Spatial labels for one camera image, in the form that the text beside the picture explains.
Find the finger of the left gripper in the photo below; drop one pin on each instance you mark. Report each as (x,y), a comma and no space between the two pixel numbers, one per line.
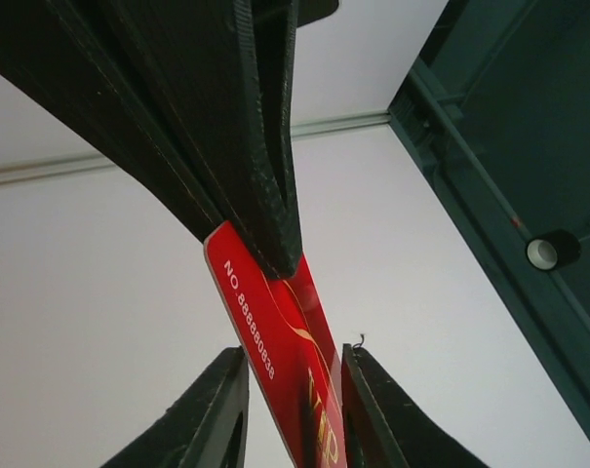
(158,87)
(265,32)

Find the black top camera lens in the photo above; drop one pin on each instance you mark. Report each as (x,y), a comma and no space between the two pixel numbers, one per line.
(553,250)

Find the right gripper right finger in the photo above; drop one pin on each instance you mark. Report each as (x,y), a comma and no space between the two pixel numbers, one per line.
(383,425)

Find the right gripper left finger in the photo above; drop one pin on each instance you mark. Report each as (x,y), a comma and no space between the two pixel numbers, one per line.
(205,427)

